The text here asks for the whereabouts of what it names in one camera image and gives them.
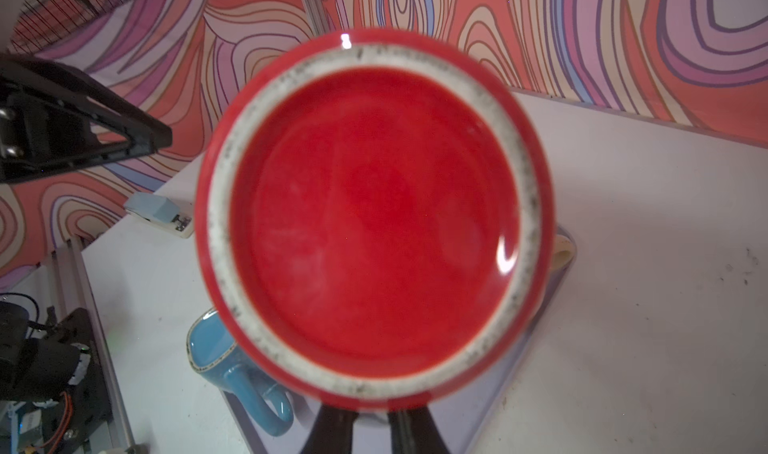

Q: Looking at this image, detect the light blue stapler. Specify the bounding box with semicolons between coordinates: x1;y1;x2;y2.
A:
123;192;195;238

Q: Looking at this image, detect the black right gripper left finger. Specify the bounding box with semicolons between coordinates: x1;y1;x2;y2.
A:
300;404;359;454

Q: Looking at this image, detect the lavender plastic tray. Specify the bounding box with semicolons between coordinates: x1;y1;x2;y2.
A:
222;225;576;453

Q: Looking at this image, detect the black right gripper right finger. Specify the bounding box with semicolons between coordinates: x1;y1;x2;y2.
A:
388;406;450;454

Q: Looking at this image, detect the red mug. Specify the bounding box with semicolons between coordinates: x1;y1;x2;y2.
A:
196;28;556;410

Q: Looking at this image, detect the left black wire basket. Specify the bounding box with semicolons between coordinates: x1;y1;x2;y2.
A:
7;0;132;54

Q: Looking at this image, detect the blue floral mug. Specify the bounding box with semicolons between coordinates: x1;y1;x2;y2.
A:
186;308;294;437

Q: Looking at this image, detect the white mug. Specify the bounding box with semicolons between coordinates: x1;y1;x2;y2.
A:
549;234;576;273

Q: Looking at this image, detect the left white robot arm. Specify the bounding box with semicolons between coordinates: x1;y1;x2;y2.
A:
1;54;173;453

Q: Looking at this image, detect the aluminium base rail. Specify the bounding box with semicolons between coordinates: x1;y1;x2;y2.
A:
41;238;149;453

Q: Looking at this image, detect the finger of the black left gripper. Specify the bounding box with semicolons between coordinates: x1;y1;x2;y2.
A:
1;54;172;183

